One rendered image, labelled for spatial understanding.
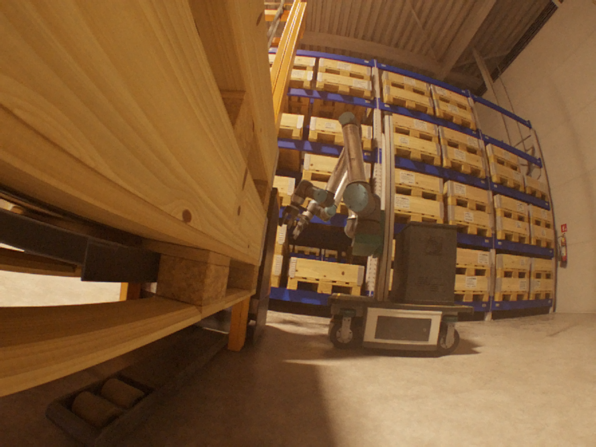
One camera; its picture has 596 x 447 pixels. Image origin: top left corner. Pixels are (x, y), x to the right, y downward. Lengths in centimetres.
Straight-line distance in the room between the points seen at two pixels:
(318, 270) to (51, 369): 257
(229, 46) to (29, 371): 49
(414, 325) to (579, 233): 449
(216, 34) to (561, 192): 582
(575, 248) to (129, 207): 558
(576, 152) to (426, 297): 488
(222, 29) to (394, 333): 150
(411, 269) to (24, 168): 159
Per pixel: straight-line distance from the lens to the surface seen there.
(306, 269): 263
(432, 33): 893
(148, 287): 149
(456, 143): 398
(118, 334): 25
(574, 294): 549
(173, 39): 27
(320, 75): 385
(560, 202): 584
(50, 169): 16
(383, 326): 148
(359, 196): 139
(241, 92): 56
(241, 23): 49
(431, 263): 161
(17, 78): 16
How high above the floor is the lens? 42
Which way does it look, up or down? 12 degrees up
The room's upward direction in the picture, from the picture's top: 8 degrees clockwise
